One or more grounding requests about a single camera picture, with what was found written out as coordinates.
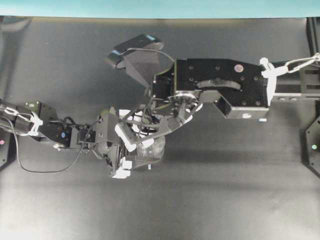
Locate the white bottle cap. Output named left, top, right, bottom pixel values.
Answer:
left=141, top=138, right=154, bottom=149

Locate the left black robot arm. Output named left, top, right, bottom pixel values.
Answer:
left=0, top=100, right=166, bottom=179

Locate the clear plastic bottle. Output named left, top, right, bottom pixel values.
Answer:
left=136, top=136, right=166, bottom=163

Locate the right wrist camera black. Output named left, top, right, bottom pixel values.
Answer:
left=106, top=34, right=164, bottom=88

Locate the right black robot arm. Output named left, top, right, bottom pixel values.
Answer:
left=115, top=54, right=320, bottom=145

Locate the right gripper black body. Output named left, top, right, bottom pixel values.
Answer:
left=146, top=67, right=203, bottom=109

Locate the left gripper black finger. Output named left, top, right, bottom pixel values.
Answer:
left=114, top=109, right=142, bottom=152
left=111, top=155, right=162, bottom=180

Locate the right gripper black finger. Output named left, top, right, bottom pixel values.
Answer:
left=150, top=102, right=203, bottom=139
left=124, top=104, right=175, bottom=140

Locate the black frame post right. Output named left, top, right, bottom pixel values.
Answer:
left=306, top=16, right=320, bottom=56

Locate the right arm white cable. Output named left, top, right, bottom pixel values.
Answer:
left=258, top=52, right=320, bottom=107

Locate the right robot base black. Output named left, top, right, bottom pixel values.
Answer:
left=301, top=116, right=320, bottom=179

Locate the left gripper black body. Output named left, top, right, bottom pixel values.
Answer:
left=94, top=107, right=125, bottom=177

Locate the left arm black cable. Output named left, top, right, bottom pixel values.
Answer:
left=4, top=117, right=98, bottom=173

